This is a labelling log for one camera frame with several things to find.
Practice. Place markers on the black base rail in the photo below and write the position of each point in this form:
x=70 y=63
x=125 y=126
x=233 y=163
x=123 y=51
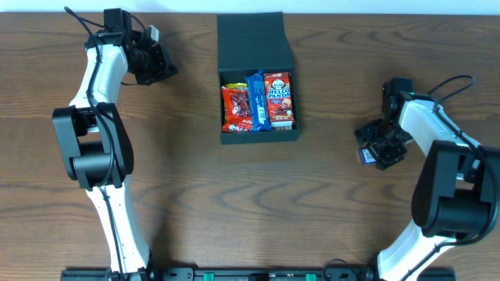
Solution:
x=337 y=273

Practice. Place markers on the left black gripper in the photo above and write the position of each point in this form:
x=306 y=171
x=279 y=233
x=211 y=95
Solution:
x=164 y=68

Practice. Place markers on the red Hacks candy bag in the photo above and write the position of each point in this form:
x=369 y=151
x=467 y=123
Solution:
x=237 y=111

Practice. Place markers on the red Hello Panda box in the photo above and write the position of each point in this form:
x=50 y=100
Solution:
x=279 y=102

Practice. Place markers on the blue cookie wrapper pack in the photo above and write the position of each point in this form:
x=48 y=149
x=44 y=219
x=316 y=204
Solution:
x=257 y=100

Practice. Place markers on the black gift box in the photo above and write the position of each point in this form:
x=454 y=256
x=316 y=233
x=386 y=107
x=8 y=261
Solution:
x=246 y=43

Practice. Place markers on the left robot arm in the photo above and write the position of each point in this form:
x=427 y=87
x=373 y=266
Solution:
x=95 y=147

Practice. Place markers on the small dark blue box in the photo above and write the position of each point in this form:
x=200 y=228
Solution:
x=366 y=157

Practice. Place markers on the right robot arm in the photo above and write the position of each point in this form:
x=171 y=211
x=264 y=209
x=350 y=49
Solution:
x=456 y=199

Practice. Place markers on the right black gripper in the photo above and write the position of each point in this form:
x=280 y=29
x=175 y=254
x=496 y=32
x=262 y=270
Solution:
x=383 y=148

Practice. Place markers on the yellow Hacks candy bag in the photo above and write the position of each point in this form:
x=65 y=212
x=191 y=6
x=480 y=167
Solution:
x=236 y=86

